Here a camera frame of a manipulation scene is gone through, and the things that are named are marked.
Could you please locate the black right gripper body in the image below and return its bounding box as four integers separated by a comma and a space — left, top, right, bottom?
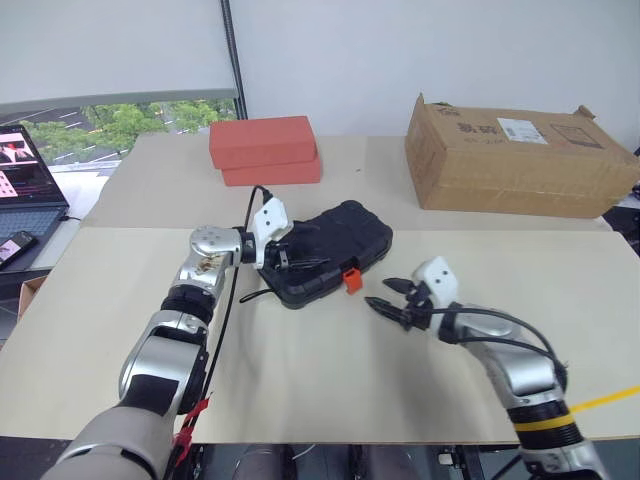
398, 279, 437, 332

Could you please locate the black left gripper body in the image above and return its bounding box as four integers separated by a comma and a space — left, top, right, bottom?
261, 233, 297, 274

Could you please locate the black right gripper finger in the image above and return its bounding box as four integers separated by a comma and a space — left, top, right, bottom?
381, 275, 417, 297
363, 295, 407, 325

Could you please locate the black plastic tool case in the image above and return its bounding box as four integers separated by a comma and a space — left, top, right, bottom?
259, 199, 394, 310

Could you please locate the small red rectangular box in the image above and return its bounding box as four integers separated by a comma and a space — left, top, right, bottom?
219, 144, 324, 188

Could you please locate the large red rectangular box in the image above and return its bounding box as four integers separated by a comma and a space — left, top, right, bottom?
208, 115, 318, 170

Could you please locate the brown cardboard box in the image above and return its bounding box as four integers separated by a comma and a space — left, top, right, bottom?
403, 92, 640, 220

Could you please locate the dark ribbed vertical pole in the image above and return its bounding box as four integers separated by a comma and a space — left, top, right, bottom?
220, 0, 250, 122

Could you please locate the yellow tape strip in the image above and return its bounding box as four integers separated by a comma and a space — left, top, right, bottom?
568, 384, 640, 414

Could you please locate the black equipment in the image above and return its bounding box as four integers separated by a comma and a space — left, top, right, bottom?
601, 145, 640, 257

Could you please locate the grey roller blind bar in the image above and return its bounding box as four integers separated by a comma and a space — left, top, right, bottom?
0, 87, 237, 112

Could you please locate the small open cardboard box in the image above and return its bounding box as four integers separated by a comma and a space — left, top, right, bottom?
18, 277, 47, 318

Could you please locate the dark laptop computer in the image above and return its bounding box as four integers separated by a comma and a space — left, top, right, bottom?
0, 123, 71, 274

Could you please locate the black smartphone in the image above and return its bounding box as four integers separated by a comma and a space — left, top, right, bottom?
0, 230, 40, 272

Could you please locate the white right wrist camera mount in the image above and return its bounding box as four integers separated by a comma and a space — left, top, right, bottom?
409, 255, 460, 342

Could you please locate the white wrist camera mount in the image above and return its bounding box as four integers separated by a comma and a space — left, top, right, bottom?
251, 197, 295, 270
409, 255, 460, 342

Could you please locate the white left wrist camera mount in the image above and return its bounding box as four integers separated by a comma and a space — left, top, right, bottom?
251, 197, 295, 270

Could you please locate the black case carry strap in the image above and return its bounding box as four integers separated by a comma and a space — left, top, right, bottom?
238, 287, 275, 305

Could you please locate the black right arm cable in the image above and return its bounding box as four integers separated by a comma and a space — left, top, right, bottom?
423, 304, 572, 397

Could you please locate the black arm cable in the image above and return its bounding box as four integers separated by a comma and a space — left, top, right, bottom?
423, 304, 572, 397
167, 184, 275, 480

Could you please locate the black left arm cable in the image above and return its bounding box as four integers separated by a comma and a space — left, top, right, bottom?
167, 184, 275, 480

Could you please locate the red tape on cable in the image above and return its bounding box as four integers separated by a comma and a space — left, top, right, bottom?
171, 393, 215, 454

